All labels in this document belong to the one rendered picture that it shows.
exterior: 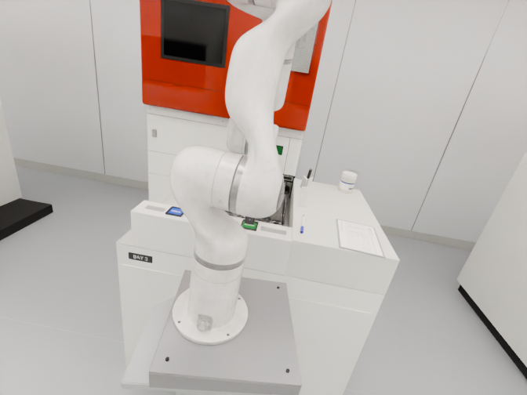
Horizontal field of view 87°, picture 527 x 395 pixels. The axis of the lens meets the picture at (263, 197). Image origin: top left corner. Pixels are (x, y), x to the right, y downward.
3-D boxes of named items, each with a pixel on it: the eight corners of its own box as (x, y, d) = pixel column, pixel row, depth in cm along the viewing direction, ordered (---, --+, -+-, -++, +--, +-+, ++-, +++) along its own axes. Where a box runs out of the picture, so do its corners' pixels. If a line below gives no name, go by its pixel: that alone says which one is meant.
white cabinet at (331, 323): (178, 294, 189) (181, 183, 156) (318, 322, 185) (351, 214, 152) (125, 390, 130) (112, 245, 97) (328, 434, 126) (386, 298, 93)
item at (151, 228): (144, 232, 107) (143, 199, 101) (285, 259, 105) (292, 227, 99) (131, 245, 98) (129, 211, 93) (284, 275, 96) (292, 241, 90)
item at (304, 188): (296, 201, 120) (303, 172, 115) (306, 202, 120) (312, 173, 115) (296, 206, 115) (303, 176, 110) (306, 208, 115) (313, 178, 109)
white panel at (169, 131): (150, 175, 159) (148, 103, 143) (289, 201, 156) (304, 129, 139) (147, 176, 156) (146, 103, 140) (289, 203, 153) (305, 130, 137)
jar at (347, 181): (336, 186, 144) (342, 169, 141) (350, 189, 144) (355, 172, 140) (339, 192, 138) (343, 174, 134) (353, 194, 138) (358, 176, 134)
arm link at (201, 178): (238, 276, 58) (259, 169, 49) (155, 253, 60) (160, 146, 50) (250, 246, 69) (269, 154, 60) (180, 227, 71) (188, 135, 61)
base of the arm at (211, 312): (238, 354, 62) (252, 291, 55) (158, 333, 63) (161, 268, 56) (252, 295, 80) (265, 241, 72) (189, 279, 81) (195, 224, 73)
